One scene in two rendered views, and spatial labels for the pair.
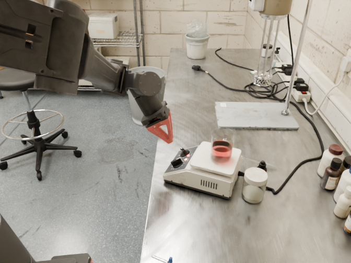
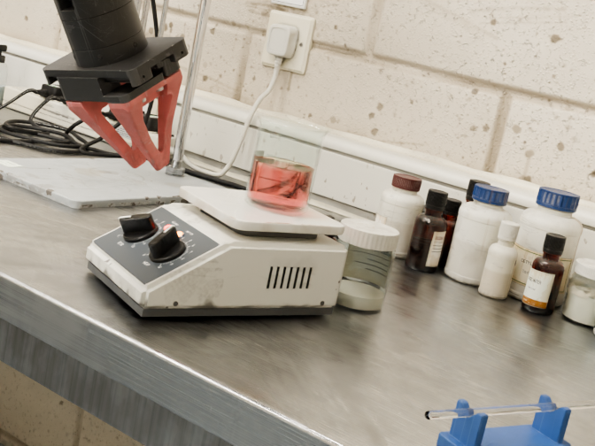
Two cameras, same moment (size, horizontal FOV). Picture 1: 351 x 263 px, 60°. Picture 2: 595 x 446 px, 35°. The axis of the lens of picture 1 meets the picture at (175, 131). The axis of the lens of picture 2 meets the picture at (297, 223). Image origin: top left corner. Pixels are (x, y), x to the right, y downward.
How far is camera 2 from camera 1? 0.70 m
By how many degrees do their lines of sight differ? 57
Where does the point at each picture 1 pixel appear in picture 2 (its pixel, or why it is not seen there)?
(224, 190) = (328, 282)
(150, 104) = (133, 19)
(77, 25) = not seen: outside the picture
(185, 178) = (222, 277)
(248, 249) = (490, 372)
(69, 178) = not seen: outside the picture
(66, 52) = not seen: outside the picture
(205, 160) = (256, 212)
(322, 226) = (503, 314)
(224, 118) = (60, 186)
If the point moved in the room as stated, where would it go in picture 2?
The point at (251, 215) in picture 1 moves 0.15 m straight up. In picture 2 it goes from (403, 328) to (440, 174)
